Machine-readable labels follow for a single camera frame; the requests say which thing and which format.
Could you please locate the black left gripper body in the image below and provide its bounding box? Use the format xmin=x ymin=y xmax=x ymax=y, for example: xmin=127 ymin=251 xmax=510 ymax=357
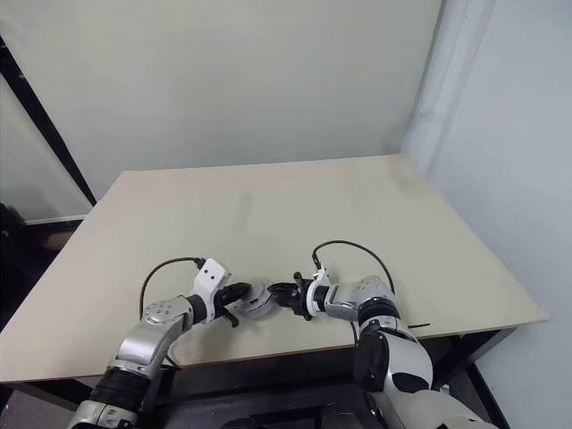
xmin=211 ymin=287 xmax=234 ymax=321

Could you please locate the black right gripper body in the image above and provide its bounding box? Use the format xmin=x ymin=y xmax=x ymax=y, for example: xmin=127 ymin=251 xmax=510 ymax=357
xmin=287 ymin=271 xmax=315 ymax=322

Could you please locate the motor stator with copper windings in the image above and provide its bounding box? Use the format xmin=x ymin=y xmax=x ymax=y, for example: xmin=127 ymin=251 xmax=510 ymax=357
xmin=239 ymin=288 xmax=275 ymax=320

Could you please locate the black bag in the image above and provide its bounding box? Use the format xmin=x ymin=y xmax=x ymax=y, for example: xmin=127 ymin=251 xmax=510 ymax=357
xmin=0 ymin=201 xmax=29 ymax=252

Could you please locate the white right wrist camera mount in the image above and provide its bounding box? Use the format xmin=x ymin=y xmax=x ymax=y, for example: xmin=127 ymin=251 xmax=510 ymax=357
xmin=305 ymin=265 xmax=331 ymax=317

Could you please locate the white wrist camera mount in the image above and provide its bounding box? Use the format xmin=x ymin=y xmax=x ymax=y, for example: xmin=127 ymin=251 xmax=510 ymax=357
xmin=192 ymin=257 xmax=231 ymax=321
xmin=305 ymin=265 xmax=331 ymax=317

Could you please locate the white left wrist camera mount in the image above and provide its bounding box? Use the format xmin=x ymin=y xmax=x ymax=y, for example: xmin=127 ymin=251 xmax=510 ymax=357
xmin=192 ymin=257 xmax=231 ymax=321

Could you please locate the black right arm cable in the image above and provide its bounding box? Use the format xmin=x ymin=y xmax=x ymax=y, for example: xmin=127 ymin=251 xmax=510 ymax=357
xmin=311 ymin=240 xmax=397 ymax=299

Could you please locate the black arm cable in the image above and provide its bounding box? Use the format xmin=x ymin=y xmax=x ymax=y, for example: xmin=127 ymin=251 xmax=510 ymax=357
xmin=311 ymin=240 xmax=397 ymax=299
xmin=139 ymin=256 xmax=206 ymax=319

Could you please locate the black table frame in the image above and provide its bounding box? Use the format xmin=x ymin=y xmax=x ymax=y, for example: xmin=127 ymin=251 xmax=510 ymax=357
xmin=0 ymin=330 xmax=506 ymax=429

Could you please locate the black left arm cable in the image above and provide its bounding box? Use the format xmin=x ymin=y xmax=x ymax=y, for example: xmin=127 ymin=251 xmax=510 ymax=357
xmin=139 ymin=256 xmax=206 ymax=319

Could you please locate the black diagonal frame bar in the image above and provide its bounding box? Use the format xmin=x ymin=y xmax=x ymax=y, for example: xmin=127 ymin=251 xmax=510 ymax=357
xmin=0 ymin=34 xmax=98 ymax=207

